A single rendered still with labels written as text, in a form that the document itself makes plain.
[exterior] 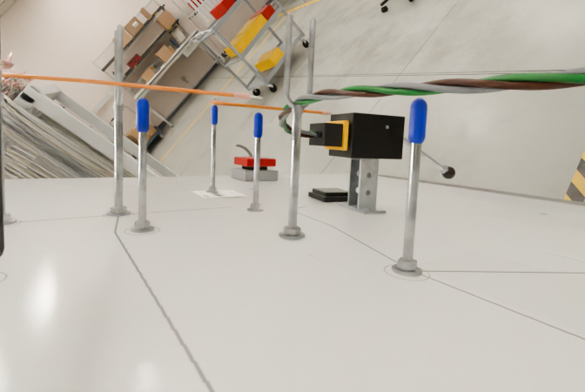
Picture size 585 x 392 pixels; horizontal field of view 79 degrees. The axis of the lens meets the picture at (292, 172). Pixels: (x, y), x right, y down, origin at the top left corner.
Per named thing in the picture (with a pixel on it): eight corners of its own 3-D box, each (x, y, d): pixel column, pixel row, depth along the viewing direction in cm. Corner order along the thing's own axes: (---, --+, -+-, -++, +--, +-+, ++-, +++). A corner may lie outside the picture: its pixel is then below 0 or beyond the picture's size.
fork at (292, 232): (299, 231, 25) (309, 23, 24) (311, 238, 23) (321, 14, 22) (273, 233, 24) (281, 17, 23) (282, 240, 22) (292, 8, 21)
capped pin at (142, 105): (133, 226, 24) (134, 98, 23) (157, 226, 24) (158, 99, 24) (126, 233, 23) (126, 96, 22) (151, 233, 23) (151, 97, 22)
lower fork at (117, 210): (104, 212, 28) (104, 28, 27) (129, 211, 29) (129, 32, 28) (107, 217, 27) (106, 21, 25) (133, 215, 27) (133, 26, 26)
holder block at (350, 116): (402, 159, 33) (405, 116, 33) (351, 158, 31) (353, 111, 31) (375, 157, 37) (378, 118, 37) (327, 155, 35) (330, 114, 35)
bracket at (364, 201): (386, 213, 33) (389, 159, 32) (364, 214, 32) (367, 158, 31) (359, 204, 37) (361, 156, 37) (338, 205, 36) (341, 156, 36)
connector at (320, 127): (368, 147, 32) (370, 125, 32) (321, 145, 30) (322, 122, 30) (351, 146, 35) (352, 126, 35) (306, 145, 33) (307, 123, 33)
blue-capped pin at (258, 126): (265, 212, 31) (269, 112, 30) (249, 212, 31) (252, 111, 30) (260, 208, 33) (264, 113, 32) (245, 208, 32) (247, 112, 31)
